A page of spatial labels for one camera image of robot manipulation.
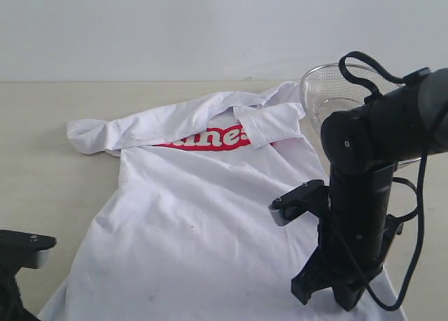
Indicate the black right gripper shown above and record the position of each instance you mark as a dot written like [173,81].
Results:
[352,215]

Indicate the white t-shirt red print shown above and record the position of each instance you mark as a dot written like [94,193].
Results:
[188,235]

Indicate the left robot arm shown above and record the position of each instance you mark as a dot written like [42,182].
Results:
[12,308]

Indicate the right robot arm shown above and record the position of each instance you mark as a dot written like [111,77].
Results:
[431,87]

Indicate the wire mesh basket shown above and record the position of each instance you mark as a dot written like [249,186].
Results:
[336,90]

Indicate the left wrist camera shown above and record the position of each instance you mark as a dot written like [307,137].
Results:
[24,250]

